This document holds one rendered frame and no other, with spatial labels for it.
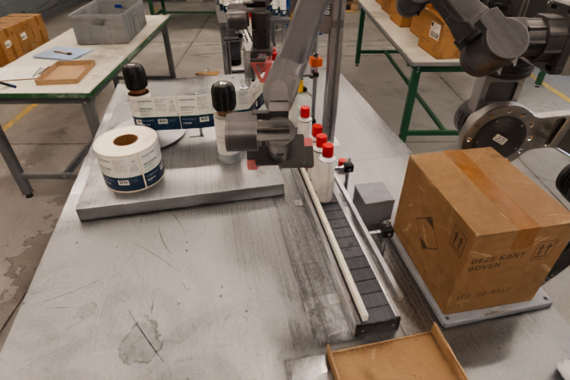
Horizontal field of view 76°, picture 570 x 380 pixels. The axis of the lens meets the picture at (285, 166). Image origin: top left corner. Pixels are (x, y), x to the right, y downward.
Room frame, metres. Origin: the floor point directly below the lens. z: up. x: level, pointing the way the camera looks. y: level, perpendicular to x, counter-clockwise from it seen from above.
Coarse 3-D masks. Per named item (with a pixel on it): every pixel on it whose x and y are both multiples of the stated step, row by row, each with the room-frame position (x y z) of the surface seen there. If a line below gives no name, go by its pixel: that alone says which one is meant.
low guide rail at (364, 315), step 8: (304, 168) 1.04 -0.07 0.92; (304, 176) 1.01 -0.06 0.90; (312, 192) 0.91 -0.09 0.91; (320, 208) 0.83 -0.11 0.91; (320, 216) 0.81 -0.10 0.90; (328, 224) 0.77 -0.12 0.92; (328, 232) 0.73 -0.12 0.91; (336, 248) 0.68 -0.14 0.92; (336, 256) 0.66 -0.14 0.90; (344, 264) 0.62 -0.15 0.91; (344, 272) 0.60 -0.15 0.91; (352, 280) 0.57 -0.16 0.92; (352, 288) 0.55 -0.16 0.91; (360, 304) 0.51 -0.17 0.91; (360, 312) 0.49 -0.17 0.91
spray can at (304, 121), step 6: (300, 108) 1.17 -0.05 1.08; (306, 108) 1.17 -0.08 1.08; (300, 114) 1.17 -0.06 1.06; (306, 114) 1.16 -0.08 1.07; (300, 120) 1.15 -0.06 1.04; (306, 120) 1.15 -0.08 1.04; (300, 126) 1.15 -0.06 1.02; (306, 126) 1.15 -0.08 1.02; (300, 132) 1.15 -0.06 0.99; (306, 132) 1.15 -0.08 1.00
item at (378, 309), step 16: (336, 208) 0.87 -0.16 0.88; (336, 224) 0.80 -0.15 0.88; (336, 240) 0.74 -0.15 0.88; (352, 240) 0.74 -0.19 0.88; (352, 256) 0.68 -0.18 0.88; (352, 272) 0.62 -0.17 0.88; (368, 272) 0.62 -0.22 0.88; (368, 288) 0.57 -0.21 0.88; (368, 304) 0.53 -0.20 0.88; (384, 304) 0.53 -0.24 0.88; (368, 320) 0.49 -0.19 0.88; (384, 320) 0.49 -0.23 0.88
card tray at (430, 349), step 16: (416, 336) 0.48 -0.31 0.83; (432, 336) 0.48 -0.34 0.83; (336, 352) 0.44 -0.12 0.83; (352, 352) 0.44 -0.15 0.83; (368, 352) 0.44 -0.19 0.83; (384, 352) 0.44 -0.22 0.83; (400, 352) 0.44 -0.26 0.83; (416, 352) 0.44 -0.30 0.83; (432, 352) 0.44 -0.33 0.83; (448, 352) 0.43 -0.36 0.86; (336, 368) 0.39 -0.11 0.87; (352, 368) 0.40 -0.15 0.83; (368, 368) 0.40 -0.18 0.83; (384, 368) 0.40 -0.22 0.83; (400, 368) 0.40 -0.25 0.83; (416, 368) 0.40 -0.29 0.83; (432, 368) 0.40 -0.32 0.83; (448, 368) 0.40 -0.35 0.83
